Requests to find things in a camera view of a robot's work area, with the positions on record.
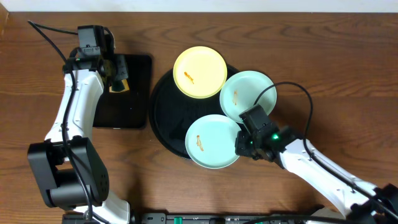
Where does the green and yellow sponge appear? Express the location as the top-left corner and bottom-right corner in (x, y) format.
(109, 79), (129, 93)

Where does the light green plate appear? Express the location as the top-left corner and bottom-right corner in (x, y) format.
(220, 70), (277, 123)
(185, 114), (241, 169)

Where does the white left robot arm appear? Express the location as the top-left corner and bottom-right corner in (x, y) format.
(27, 47), (131, 223)

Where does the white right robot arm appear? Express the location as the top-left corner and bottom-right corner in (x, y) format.
(235, 123), (397, 223)

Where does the black rectangular tray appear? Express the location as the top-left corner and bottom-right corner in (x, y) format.
(93, 54), (152, 129)

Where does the black round tray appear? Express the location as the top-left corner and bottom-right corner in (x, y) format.
(149, 70), (224, 159)

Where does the yellow plate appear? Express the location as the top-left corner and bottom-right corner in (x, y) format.
(173, 46), (228, 99)

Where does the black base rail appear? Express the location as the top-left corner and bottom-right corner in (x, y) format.
(61, 212), (312, 224)

